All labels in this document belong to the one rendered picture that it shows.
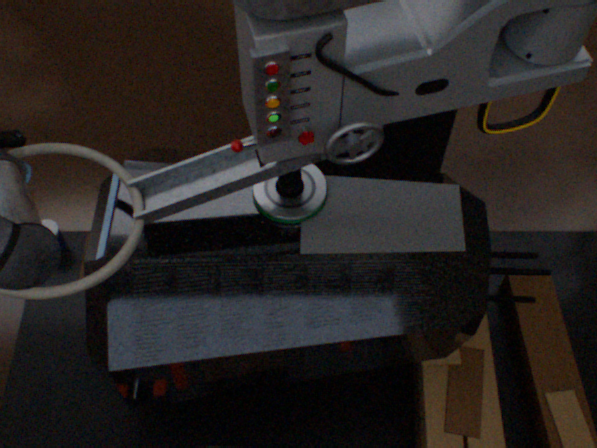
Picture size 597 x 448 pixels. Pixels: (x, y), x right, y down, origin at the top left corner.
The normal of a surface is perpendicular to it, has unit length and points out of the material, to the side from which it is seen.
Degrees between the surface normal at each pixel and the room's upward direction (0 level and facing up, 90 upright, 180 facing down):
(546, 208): 0
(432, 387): 0
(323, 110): 90
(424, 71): 90
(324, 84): 90
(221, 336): 45
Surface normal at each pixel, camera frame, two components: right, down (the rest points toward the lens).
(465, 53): 0.26, 0.81
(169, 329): 0.01, 0.22
